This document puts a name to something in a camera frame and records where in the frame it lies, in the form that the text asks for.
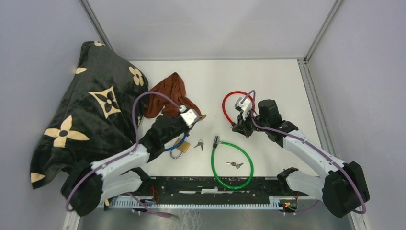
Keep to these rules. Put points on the key bunch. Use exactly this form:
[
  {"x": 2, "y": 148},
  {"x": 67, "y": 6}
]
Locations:
[
  {"x": 236, "y": 165},
  {"x": 200, "y": 144}
]

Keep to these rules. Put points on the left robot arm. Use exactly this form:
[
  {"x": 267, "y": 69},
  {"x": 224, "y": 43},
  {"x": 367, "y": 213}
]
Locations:
[{"x": 90, "y": 183}]

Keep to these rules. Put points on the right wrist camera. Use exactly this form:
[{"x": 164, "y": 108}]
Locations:
[{"x": 243, "y": 106}]

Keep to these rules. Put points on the brown cloth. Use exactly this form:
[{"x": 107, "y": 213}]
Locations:
[{"x": 173, "y": 87}]

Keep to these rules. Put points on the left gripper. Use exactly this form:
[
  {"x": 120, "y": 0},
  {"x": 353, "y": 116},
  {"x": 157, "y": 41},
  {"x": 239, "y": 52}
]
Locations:
[{"x": 187, "y": 129}]

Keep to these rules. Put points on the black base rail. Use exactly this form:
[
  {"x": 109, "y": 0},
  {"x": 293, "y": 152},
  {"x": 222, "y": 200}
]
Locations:
[{"x": 182, "y": 190}]

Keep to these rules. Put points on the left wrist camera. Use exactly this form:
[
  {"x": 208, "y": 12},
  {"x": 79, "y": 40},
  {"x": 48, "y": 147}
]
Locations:
[{"x": 190, "y": 117}]

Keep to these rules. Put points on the aluminium frame right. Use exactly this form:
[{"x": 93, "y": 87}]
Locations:
[{"x": 326, "y": 140}]

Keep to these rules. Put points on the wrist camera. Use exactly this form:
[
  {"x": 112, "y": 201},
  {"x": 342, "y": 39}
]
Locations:
[
  {"x": 243, "y": 106},
  {"x": 190, "y": 117}
]

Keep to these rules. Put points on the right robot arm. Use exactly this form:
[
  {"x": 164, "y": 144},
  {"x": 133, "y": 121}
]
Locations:
[{"x": 339, "y": 185}]

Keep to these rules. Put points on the black floral blanket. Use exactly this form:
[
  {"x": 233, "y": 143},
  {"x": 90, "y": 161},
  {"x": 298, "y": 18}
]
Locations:
[{"x": 96, "y": 116}]

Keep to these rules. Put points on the green cable lock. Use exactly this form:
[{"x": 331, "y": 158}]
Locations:
[{"x": 216, "y": 142}]

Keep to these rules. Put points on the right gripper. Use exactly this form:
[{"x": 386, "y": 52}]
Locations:
[{"x": 242, "y": 125}]

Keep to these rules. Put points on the blue cable lock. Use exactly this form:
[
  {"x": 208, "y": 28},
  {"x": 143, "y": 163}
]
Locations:
[{"x": 177, "y": 144}]

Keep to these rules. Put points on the large brass padlock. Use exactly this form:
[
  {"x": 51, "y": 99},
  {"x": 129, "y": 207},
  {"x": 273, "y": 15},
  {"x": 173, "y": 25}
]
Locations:
[{"x": 179, "y": 151}]

